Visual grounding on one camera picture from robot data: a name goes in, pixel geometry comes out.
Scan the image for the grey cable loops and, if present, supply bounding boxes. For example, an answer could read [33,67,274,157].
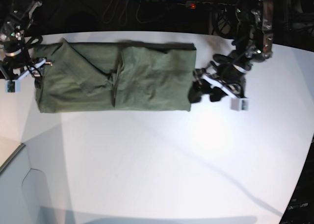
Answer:
[102,0,172,25]

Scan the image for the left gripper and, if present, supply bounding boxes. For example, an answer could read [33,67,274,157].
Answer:
[188,62,247,104]

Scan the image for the green t-shirt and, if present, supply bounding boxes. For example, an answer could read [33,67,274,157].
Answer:
[33,40,197,113]

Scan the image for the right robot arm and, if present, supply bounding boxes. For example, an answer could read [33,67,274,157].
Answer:
[0,0,52,93]

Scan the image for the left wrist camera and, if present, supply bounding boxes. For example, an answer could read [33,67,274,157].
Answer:
[231,98,249,111]

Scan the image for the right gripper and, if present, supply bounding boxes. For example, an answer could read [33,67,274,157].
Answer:
[0,57,53,89]

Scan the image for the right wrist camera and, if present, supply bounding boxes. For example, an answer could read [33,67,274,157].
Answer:
[4,80,21,93]

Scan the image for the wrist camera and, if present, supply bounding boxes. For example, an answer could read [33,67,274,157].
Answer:
[4,80,21,93]
[231,98,249,111]

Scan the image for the black power strip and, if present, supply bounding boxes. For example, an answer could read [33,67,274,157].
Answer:
[183,1,234,11]

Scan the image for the black cable bundle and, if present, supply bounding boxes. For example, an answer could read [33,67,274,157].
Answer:
[210,10,233,36]

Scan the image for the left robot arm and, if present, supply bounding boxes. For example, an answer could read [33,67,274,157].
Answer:
[188,0,274,111]

